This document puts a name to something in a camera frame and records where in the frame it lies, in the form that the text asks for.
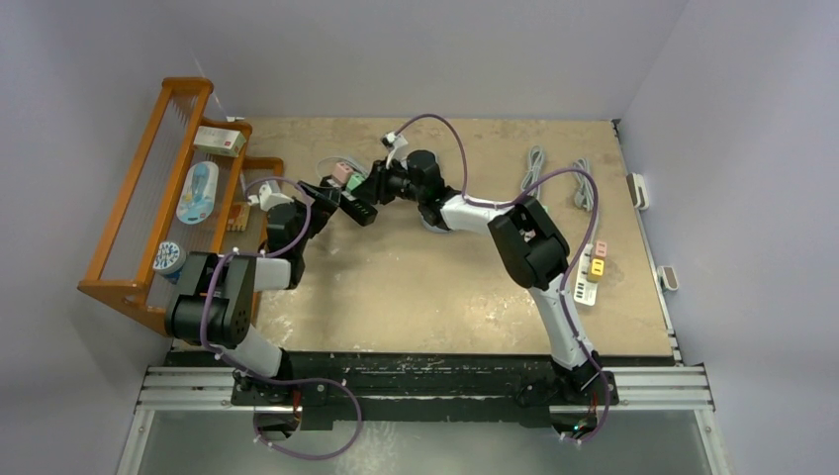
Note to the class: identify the white red box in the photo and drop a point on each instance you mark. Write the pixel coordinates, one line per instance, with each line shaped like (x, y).
(218, 141)

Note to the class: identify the black power strip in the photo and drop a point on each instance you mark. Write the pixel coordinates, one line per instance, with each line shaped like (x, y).
(362, 213)

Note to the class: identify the green usb charger plug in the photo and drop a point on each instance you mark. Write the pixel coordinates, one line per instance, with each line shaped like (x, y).
(355, 180)

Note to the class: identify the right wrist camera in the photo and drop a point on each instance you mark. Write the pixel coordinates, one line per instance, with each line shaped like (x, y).
(396, 146)

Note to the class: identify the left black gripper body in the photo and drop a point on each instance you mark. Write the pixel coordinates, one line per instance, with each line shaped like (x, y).
(321, 210)

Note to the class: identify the white wall bracket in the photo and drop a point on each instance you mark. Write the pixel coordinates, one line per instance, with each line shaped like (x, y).
(639, 195)
(667, 278)

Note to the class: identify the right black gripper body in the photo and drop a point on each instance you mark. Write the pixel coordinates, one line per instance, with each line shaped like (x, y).
(391, 183)

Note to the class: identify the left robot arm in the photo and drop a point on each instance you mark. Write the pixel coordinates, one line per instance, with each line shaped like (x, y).
(213, 303)

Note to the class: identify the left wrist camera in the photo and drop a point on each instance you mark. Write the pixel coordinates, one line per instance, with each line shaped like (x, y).
(267, 196)

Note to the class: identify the blue white cup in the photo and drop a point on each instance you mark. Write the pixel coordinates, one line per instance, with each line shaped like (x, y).
(169, 260)

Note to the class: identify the yellow charger on white strip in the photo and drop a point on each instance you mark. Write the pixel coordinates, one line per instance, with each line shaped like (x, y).
(596, 270)

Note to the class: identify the blue blister pack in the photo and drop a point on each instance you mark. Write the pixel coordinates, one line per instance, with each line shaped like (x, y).
(198, 196)

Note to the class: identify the orange snack packet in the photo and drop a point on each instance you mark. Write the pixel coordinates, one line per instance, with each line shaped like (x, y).
(238, 217)

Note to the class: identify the white power strip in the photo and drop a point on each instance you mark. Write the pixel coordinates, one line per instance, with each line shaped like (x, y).
(585, 292)

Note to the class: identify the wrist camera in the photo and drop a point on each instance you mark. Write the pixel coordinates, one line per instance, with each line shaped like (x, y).
(267, 196)
(396, 146)

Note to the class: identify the white wall bracket lower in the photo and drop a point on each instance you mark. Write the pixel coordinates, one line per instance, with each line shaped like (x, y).
(667, 278)

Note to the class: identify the pink usb charger plug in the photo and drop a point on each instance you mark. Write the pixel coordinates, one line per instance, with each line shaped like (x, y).
(341, 172)

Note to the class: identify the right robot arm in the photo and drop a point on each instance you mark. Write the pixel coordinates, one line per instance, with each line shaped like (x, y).
(534, 253)

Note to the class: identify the round blue power socket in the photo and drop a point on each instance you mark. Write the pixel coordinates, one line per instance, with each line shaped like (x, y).
(433, 229)

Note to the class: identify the white wall bracket upper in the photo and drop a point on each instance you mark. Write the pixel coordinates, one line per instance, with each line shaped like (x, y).
(639, 195)

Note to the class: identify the black metal base rail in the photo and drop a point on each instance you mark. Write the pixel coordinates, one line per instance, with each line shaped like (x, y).
(428, 388)

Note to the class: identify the orange wooden rack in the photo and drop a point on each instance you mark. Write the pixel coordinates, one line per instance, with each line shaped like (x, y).
(120, 273)

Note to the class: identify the pink charger on white strip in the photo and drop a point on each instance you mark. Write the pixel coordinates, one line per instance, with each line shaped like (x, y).
(599, 250)

